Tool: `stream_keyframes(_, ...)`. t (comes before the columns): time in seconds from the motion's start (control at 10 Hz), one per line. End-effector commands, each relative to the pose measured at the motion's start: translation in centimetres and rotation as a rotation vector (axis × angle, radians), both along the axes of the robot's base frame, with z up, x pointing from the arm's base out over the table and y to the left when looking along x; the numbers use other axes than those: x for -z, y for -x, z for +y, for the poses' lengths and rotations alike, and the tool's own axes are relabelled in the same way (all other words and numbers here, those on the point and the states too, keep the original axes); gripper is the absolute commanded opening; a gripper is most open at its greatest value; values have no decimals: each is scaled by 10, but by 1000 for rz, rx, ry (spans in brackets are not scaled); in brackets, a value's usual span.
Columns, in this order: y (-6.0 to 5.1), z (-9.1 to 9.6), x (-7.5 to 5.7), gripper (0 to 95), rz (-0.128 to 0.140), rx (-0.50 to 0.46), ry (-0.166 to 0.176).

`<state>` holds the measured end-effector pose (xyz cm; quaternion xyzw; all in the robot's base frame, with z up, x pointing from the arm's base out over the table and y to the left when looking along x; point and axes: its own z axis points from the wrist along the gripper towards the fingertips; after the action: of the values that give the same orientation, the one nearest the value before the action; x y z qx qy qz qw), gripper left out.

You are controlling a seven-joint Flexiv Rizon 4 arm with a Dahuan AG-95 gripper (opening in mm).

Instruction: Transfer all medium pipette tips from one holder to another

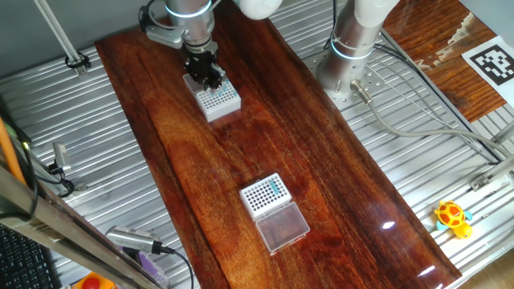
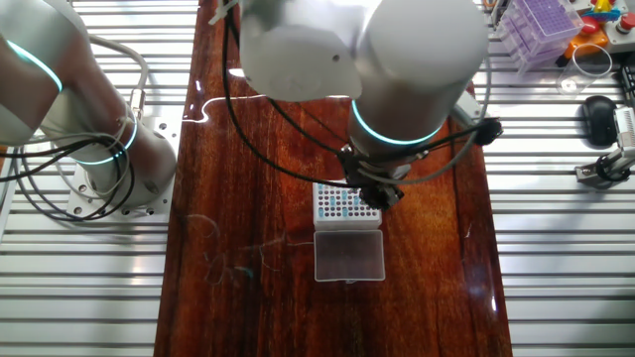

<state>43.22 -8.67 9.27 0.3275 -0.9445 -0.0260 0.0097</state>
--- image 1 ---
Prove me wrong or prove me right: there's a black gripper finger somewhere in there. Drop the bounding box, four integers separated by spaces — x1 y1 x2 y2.
194 75 214 92
208 66 227 92

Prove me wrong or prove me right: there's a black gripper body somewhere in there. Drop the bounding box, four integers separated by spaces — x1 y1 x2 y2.
183 47 221 80

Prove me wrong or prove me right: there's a white pipette tip holder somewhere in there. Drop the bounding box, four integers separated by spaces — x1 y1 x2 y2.
239 172 311 256
183 73 243 123

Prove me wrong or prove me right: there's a purple pipette tip box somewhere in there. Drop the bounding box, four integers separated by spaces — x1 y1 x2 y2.
134 248 172 288

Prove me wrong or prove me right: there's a large brown wooden board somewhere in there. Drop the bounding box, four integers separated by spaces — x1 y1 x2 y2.
94 0 463 289

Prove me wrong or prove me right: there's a black pole clamp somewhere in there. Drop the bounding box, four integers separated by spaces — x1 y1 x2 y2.
64 51 92 70

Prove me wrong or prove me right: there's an aluminium pole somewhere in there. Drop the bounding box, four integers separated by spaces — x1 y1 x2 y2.
33 0 90 78

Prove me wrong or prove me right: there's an orange tube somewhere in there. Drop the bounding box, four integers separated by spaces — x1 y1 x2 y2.
0 118 26 186

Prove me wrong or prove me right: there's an orange box red button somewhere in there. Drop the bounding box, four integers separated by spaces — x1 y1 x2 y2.
71 271 117 289

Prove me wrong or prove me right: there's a worn brown wooden board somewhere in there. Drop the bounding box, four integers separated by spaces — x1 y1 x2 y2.
381 0 508 124

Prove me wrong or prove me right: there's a black keyboard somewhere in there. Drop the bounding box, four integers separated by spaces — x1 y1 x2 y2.
0 223 63 289

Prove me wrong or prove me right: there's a yellow orange toy turtle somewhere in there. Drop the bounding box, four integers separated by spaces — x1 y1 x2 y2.
433 199 474 240

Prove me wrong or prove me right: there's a white fiducial tag paper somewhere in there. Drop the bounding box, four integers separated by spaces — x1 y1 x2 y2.
461 35 514 109

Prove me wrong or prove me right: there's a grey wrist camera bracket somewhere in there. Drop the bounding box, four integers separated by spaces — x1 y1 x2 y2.
144 24 186 50

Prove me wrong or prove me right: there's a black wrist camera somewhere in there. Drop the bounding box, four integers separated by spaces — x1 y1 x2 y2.
138 3 153 31

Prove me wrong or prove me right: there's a grey cable metal connector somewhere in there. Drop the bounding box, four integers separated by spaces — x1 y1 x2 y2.
349 79 514 160

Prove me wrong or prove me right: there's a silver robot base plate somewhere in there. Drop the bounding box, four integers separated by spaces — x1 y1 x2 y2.
303 51 389 112

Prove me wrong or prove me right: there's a small silver mounted camera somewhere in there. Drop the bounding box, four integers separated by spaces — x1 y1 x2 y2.
52 142 72 173

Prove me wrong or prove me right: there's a black depth camera cable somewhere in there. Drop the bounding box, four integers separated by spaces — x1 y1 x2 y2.
160 245 195 289

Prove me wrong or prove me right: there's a silver depth camera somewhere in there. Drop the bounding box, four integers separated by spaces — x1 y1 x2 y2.
104 225 164 256

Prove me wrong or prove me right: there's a steel frame beam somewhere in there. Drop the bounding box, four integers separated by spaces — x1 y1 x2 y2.
0 162 161 289

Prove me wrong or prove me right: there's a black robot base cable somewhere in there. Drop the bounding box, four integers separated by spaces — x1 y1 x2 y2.
373 42 503 165

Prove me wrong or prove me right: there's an aluminium profile bracket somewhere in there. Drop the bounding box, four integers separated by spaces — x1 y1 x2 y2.
469 120 514 192

